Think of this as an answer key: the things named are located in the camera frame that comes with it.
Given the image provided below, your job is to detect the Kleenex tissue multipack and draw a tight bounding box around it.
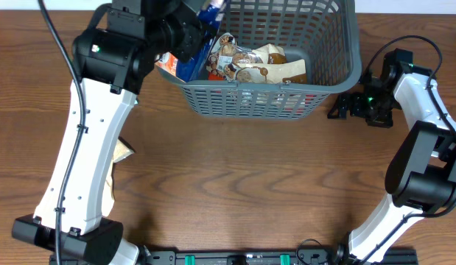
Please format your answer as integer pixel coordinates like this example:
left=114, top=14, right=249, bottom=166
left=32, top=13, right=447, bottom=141
left=155, top=0, right=230, bottom=82

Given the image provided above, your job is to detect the large cookie bag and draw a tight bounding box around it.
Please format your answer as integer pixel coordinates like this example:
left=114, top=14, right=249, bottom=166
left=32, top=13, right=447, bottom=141
left=206, top=33, right=287, bottom=80

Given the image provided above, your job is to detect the orange spaghetti packet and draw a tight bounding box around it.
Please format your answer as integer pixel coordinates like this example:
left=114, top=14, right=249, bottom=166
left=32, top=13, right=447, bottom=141
left=207, top=70, right=320, bottom=111

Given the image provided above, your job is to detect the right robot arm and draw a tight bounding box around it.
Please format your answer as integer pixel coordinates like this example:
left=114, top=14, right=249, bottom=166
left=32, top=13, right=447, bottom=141
left=328, top=49, right=456, bottom=264

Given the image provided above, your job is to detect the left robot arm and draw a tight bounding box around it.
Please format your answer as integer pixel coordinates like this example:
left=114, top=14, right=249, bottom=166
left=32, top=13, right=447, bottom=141
left=12, top=0, right=217, bottom=264

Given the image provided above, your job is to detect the grey plastic basket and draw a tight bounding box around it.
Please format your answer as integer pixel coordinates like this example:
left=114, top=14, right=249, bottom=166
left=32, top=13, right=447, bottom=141
left=159, top=0, right=362, bottom=119

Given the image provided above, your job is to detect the beige snack packet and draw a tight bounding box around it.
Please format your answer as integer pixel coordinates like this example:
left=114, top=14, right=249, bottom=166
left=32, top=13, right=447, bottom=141
left=113, top=138, right=135, bottom=163

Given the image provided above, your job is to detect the cream white snack packet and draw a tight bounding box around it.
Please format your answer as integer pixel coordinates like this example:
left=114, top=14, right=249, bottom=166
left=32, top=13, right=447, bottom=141
left=102, top=163, right=115, bottom=217

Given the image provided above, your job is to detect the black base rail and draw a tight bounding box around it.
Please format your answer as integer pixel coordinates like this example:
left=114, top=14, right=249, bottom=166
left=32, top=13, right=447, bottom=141
left=49, top=248, right=420, bottom=265

